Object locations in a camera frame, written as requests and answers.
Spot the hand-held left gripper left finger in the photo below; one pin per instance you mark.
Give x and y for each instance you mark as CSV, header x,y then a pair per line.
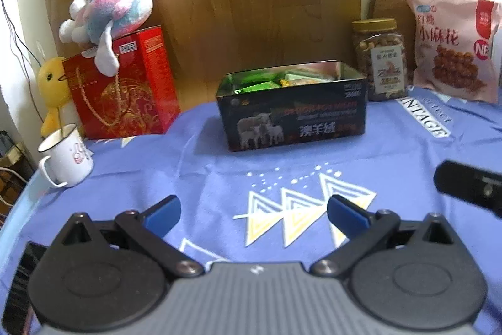
x,y
162,215

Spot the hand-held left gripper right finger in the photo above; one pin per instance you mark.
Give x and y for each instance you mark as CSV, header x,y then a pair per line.
x,y
347,215

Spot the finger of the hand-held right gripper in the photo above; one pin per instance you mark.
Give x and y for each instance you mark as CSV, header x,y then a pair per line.
x,y
470,184

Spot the black tin box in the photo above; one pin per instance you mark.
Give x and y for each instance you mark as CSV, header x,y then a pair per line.
x,y
294,119

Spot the pale green snack packet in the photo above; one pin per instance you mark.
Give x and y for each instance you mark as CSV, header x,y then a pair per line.
x,y
310,78

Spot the bright green snack packet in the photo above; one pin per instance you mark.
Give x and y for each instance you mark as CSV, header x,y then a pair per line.
x,y
261,87

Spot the blue printed tablecloth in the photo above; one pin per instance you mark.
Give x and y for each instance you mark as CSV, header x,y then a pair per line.
x,y
196,178

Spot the white enamel mug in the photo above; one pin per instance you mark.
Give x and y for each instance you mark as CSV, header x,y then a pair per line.
x,y
68,158

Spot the red gift box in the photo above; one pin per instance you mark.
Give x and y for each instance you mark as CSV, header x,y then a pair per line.
x,y
125,87

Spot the pink snack bag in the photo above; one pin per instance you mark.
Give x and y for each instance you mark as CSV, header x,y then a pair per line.
x,y
451,48

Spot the clear nut jar gold lid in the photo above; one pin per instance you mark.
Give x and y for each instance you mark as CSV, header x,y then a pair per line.
x,y
378,60

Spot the yellow plush duck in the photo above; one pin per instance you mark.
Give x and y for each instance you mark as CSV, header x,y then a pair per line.
x,y
55,87

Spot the woven bamboo mat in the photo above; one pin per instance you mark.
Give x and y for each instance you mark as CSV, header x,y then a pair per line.
x,y
388,5

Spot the pink blue plush toy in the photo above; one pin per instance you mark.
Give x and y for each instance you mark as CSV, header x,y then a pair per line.
x,y
110,13

